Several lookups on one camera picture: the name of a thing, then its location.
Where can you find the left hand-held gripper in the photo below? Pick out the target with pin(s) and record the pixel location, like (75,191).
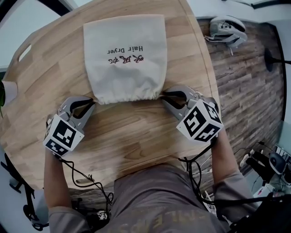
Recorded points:
(62,136)

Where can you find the grey backpack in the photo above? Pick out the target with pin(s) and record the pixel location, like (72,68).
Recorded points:
(227,31)

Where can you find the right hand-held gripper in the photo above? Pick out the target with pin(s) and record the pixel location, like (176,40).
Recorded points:
(197,120)

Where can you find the person's torso grey shirt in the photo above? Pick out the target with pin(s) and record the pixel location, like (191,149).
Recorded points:
(154,200)

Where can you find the round black marble side table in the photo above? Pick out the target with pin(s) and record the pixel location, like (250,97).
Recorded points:
(269,60)

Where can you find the grey round device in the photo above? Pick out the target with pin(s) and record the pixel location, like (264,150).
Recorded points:
(277,162)

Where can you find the person's left forearm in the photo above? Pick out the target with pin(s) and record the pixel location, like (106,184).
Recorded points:
(56,179)

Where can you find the person's right forearm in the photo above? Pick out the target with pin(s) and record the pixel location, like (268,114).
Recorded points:
(224,154)

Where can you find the green potted plant white pot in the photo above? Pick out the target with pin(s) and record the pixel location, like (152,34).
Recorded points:
(10,89)

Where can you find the black chest-mounted device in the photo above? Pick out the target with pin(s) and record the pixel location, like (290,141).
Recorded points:
(268,216)

